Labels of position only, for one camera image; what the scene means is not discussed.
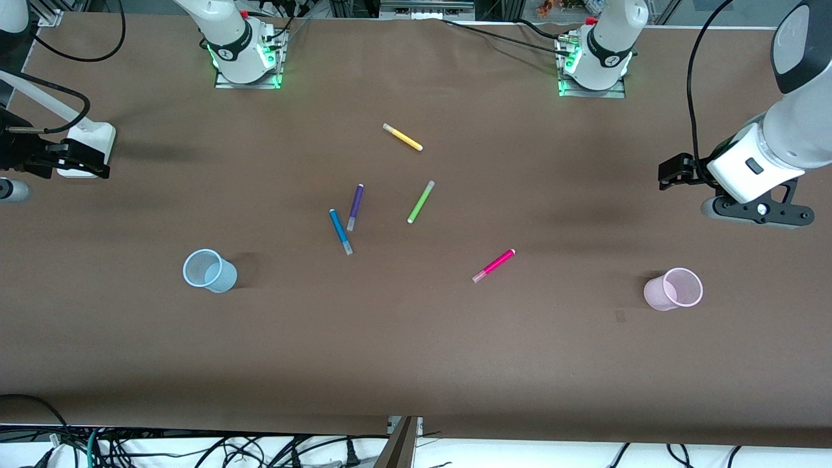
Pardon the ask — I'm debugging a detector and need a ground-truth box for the pink marker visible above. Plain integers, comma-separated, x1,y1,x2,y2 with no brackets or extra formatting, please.
472,249,517,284

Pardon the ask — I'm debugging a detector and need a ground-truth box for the blue marker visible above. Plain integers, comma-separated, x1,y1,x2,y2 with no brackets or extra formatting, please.
329,209,354,256

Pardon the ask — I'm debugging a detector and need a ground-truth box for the white rectangular box device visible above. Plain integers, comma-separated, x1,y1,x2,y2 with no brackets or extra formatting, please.
57,122,116,178

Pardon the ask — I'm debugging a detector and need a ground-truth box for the translucent pink plastic cup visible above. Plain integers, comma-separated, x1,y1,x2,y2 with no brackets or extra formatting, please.
643,267,704,312

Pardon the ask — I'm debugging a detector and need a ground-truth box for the aluminium extrusion corner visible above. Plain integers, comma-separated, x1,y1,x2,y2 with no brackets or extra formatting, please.
29,0,64,28

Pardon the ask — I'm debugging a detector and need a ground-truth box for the translucent blue plastic cup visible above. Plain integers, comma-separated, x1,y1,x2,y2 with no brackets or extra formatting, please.
183,248,239,294

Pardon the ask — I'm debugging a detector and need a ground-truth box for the green marker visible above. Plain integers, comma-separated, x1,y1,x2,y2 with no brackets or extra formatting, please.
407,181,436,225

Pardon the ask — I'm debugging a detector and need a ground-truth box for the yellow marker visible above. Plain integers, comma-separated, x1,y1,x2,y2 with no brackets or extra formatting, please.
382,123,424,152

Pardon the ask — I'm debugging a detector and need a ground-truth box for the purple marker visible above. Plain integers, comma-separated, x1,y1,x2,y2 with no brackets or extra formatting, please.
346,184,365,232

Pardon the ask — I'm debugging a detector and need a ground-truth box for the brown table cover sheet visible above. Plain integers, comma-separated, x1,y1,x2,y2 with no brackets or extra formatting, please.
0,12,832,449

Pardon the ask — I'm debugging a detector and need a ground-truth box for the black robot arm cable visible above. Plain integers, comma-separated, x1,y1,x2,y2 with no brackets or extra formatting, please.
687,0,735,171
0,0,126,134

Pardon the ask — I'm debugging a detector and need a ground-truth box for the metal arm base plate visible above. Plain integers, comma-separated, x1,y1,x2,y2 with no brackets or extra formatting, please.
214,65,285,90
558,77,626,99

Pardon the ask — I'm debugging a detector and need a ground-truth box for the black cable on table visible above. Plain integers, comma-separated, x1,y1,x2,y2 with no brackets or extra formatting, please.
442,18,563,51

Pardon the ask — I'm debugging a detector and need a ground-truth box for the aluminium frame bar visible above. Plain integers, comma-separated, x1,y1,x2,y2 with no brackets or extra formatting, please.
379,0,476,15

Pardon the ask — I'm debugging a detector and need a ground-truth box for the dark brown post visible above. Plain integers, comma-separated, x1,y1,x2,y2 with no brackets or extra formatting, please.
374,416,420,468

